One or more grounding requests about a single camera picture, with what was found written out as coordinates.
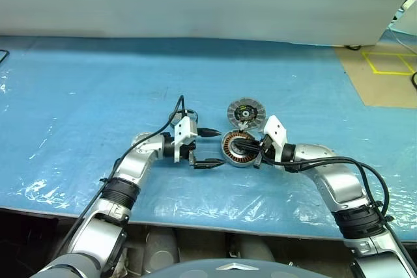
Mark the silver spoked rotor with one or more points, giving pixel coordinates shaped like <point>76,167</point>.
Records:
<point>194,116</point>

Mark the grey robot torso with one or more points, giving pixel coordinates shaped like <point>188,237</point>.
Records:
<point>182,271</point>

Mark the brown cardboard sheet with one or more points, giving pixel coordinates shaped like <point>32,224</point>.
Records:
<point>384,92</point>

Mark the round silver motor lid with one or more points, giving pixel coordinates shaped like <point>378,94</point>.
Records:
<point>233,112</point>

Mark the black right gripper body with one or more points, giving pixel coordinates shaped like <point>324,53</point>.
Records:
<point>266,149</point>

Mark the white crumpled cloth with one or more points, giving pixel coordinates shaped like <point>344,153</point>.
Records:
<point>124,256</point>

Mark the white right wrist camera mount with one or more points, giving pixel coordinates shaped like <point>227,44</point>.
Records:
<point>275,128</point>

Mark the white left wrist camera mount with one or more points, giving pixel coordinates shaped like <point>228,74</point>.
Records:
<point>183,128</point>

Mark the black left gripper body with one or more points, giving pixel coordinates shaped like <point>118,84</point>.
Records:
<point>192,154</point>

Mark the blue plastic table cover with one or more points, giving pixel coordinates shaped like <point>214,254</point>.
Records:
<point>97,89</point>

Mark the grey rounded cylinder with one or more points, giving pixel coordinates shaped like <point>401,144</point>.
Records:
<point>257,249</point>
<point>161,245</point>

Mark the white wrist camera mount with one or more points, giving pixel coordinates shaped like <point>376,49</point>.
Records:
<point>183,128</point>
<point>275,128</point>

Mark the silver motor housing copper windings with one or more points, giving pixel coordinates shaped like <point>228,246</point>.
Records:
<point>228,147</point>

